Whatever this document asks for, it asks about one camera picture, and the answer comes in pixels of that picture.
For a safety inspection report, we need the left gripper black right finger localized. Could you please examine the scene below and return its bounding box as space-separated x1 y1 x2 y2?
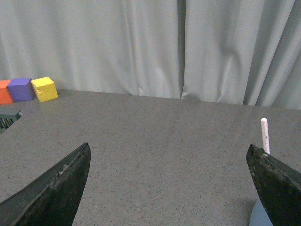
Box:
246 145 301 226

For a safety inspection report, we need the dark green slotted box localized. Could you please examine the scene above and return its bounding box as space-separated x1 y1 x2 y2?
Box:
0 107 22 134

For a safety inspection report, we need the purple foam cube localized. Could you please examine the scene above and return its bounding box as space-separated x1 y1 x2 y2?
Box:
8 78 35 101

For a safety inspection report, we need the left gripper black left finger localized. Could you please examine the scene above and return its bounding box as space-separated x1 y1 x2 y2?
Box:
0 143 91 226

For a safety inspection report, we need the white chopstick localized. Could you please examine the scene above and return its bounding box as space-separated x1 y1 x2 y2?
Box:
261 118 270 154

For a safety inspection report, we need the yellow foam cube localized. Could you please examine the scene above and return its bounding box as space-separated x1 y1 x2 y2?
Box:
31 77 58 102

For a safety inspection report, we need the grey curtain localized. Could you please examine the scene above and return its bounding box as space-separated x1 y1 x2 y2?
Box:
0 0 301 109

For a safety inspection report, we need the orange foam cube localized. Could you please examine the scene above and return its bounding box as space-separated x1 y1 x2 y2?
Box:
0 80 13 105

